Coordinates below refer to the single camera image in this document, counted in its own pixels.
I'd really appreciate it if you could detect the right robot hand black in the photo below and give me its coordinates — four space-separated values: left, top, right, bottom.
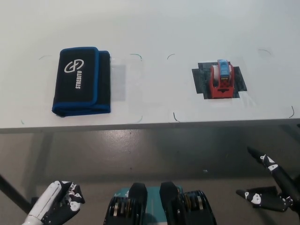
235 146 300 213

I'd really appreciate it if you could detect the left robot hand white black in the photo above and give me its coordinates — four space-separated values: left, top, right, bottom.
27 180 86 225

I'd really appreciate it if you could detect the red tape dispenser blue label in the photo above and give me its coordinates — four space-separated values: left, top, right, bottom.
208 59 235 100

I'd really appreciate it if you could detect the black blue-trimmed fabric notebook case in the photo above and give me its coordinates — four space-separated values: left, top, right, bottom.
51 46 112 118

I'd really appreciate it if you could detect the black table leg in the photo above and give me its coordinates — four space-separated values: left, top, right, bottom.
0 172 32 215

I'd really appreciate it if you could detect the robot torso black teal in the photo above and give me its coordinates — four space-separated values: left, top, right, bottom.
102 181 218 225

